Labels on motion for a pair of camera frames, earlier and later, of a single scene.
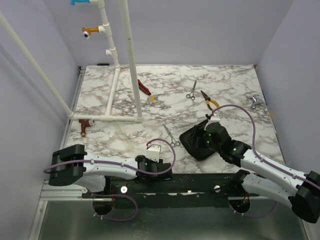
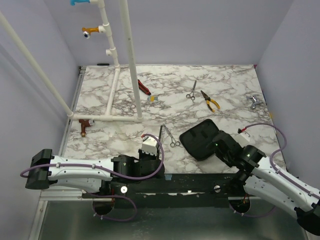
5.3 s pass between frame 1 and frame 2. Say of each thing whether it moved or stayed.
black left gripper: moved
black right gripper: moved
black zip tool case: stayed
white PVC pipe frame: stayed
